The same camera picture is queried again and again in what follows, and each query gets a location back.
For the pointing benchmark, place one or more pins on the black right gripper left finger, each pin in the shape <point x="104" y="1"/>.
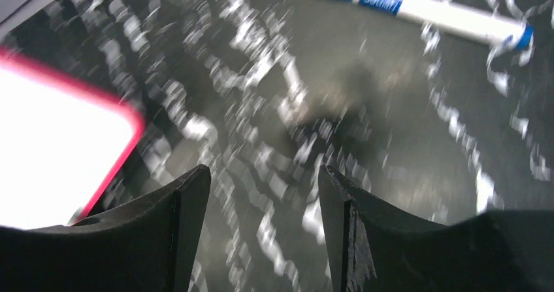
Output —
<point x="147" y="244"/>

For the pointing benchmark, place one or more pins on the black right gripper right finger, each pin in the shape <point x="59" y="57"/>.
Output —
<point x="375" y="246"/>

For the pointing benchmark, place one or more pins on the pink framed whiteboard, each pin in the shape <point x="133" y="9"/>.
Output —
<point x="62" y="143"/>

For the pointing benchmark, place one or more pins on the blue capped white marker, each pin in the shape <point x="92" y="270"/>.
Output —
<point x="460" y="20"/>

